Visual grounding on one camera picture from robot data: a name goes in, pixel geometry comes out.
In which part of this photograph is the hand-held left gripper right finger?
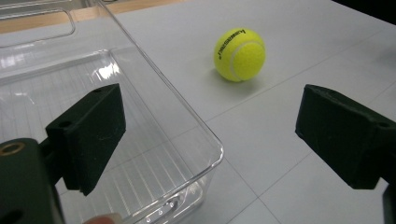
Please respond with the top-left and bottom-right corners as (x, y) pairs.
(294, 83), (396, 190)

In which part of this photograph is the clear plastic container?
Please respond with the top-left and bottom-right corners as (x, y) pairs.
(0, 0), (225, 224)

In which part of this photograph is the yellow tennis ball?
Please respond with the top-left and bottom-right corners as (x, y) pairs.
(213, 27), (267, 83)

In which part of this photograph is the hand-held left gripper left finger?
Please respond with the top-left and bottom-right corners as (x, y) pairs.
(45, 82), (127, 197)

